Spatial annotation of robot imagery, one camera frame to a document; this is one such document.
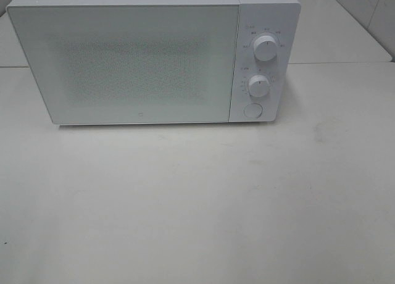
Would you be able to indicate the white round door button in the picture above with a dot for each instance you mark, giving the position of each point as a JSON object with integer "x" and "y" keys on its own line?
{"x": 253, "y": 111}

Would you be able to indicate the white round knob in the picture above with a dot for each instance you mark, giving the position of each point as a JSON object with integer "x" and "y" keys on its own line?
{"x": 258, "y": 86}
{"x": 265, "y": 47}

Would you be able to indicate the white microwave door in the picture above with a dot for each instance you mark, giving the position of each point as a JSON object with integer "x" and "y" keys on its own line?
{"x": 101, "y": 62}

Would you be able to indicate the white microwave oven body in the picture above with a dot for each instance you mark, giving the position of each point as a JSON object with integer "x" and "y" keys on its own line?
{"x": 257, "y": 17}

